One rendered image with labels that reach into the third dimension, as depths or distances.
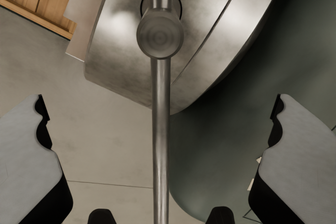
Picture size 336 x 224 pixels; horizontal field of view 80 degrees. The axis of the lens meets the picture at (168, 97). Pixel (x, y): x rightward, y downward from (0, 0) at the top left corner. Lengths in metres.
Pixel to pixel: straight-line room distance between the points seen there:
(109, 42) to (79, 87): 1.42
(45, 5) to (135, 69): 0.41
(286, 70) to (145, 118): 1.48
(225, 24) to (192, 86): 0.07
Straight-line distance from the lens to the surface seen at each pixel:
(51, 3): 0.58
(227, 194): 0.27
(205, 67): 0.20
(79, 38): 0.32
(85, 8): 0.32
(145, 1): 0.18
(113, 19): 0.19
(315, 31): 0.23
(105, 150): 1.87
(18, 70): 1.74
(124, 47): 0.19
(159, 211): 0.17
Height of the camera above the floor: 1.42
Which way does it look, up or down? 65 degrees down
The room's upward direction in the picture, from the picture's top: 170 degrees clockwise
